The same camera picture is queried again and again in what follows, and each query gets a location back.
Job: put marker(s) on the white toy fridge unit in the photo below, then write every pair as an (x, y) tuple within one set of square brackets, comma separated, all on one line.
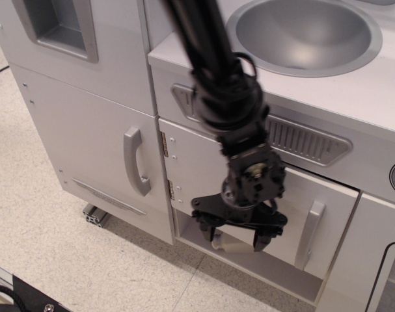
[(82, 70)]

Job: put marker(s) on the silver round sink bowl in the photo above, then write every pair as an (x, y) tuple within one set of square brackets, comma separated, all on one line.
[(305, 38)]

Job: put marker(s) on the white toy kitchen cabinet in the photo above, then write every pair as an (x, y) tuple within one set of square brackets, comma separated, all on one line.
[(352, 260)]

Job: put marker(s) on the white toy bottle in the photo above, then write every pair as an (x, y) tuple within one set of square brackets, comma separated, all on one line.
[(231, 244)]

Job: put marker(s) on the silver fridge door handle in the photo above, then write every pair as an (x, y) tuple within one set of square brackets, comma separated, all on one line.
[(131, 142)]

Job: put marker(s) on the lower metal door hinge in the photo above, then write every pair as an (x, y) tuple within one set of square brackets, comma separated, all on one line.
[(172, 190)]

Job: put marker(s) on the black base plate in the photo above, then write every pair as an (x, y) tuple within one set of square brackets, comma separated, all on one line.
[(34, 299)]

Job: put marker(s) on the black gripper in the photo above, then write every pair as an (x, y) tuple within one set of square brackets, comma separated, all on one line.
[(213, 211)]

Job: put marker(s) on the aluminium extrusion rail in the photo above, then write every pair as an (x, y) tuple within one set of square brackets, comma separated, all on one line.
[(95, 215)]

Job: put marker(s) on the silver cabinet door handle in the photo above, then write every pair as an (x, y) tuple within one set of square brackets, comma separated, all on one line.
[(313, 219)]

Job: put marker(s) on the silver fridge nameplate emblem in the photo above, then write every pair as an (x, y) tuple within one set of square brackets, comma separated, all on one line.
[(108, 198)]

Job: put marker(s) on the metal door hinge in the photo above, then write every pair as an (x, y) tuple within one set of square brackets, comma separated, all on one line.
[(164, 143), (172, 190)]

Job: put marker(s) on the grey ribbed vent panel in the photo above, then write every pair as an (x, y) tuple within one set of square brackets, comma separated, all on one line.
[(303, 141)]

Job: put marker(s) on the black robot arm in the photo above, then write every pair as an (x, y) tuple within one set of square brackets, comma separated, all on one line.
[(229, 103)]

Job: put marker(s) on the upper metal door hinge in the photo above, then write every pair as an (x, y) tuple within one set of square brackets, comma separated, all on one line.
[(164, 143)]

